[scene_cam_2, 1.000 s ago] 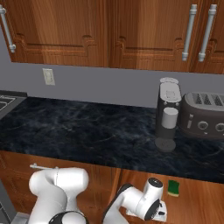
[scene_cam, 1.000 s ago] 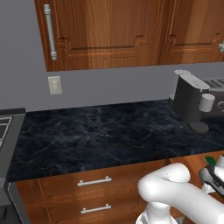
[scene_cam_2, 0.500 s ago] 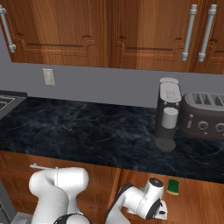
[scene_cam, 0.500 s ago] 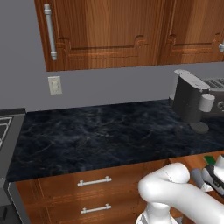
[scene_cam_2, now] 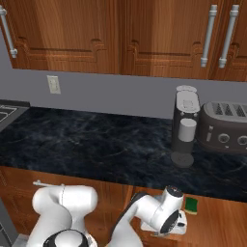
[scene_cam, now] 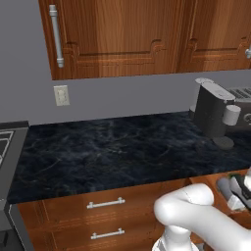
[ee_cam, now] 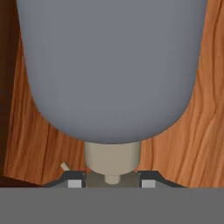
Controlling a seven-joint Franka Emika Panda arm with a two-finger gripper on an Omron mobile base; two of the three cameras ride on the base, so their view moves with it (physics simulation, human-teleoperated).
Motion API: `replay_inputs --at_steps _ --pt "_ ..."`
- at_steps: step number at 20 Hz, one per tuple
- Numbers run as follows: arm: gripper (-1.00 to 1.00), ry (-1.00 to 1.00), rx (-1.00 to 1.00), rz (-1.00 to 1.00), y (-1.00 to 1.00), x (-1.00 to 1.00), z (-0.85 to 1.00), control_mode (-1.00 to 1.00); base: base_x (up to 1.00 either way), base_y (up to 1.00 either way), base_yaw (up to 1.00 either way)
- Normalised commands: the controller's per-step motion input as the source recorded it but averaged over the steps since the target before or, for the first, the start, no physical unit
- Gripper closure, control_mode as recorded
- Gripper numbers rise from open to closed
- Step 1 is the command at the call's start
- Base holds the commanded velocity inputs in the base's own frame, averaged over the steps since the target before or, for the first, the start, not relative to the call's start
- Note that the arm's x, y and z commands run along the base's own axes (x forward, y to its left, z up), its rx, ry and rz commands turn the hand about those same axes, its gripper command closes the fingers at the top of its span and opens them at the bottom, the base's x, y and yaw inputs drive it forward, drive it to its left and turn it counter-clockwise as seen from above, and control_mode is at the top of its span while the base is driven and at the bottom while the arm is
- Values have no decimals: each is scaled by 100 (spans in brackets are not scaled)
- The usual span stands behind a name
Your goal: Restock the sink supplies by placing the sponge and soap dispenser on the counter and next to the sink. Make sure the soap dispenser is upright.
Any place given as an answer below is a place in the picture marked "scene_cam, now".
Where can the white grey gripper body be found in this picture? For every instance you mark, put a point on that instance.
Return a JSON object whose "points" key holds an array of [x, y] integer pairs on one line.
{"points": [[241, 191]]}

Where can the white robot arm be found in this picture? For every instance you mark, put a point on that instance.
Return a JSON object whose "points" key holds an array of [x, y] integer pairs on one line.
{"points": [[196, 212]]}

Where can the open wooden drawer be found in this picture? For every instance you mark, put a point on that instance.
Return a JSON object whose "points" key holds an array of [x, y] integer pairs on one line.
{"points": [[209, 181]]}

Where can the dark grey coffee machine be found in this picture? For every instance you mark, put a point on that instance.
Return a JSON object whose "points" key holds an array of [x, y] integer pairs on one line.
{"points": [[212, 111]]}

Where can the silver toaster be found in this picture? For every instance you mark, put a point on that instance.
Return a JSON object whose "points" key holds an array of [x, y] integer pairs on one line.
{"points": [[243, 104]]}

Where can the wooden drawer front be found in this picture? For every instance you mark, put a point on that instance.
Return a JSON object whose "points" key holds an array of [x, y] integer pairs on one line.
{"points": [[65, 240], [65, 209]]}

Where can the beige wall outlet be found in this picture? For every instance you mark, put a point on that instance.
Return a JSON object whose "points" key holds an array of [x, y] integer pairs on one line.
{"points": [[61, 95]]}

